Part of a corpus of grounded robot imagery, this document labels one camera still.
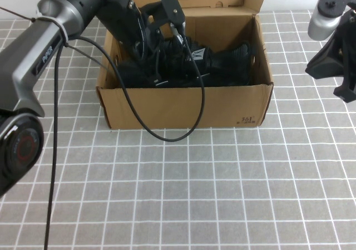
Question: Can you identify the black left camera cable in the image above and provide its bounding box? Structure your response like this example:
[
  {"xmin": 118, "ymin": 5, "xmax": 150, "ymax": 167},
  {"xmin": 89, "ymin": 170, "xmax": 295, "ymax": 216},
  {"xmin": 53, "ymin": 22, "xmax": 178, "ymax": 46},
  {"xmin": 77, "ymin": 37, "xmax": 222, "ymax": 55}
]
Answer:
[{"xmin": 41, "ymin": 21, "xmax": 206, "ymax": 250}]

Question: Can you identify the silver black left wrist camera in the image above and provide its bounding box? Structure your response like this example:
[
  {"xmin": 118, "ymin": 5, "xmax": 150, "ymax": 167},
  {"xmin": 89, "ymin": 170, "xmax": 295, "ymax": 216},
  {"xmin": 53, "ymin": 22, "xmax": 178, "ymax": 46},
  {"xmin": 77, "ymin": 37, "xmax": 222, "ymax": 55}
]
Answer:
[{"xmin": 160, "ymin": 0, "xmax": 186, "ymax": 35}]

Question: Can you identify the brown cardboard shoe box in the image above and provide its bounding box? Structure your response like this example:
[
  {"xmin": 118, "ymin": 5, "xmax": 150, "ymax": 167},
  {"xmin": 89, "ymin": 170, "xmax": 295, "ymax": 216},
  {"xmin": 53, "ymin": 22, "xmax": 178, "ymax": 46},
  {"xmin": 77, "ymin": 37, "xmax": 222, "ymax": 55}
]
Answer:
[{"xmin": 96, "ymin": 0, "xmax": 275, "ymax": 130}]

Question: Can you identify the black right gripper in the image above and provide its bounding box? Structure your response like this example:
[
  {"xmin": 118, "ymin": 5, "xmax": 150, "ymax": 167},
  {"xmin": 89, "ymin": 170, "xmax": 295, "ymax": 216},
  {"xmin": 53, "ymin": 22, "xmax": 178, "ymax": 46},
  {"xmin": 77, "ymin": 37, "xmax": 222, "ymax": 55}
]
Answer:
[{"xmin": 305, "ymin": 6, "xmax": 356, "ymax": 103}]

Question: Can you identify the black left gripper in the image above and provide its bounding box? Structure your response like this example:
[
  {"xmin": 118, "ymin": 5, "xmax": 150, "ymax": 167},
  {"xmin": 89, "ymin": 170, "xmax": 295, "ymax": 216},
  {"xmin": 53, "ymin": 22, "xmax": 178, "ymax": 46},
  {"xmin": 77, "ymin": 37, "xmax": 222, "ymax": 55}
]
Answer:
[{"xmin": 143, "ymin": 2, "xmax": 173, "ymax": 56}]

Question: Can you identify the black knit sneaker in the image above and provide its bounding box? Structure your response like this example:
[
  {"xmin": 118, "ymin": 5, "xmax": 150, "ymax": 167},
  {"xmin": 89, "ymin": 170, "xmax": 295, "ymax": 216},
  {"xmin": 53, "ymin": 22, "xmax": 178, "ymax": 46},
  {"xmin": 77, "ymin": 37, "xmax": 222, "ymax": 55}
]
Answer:
[
  {"xmin": 160, "ymin": 35, "xmax": 195, "ymax": 64},
  {"xmin": 116, "ymin": 40, "xmax": 258, "ymax": 89}
]

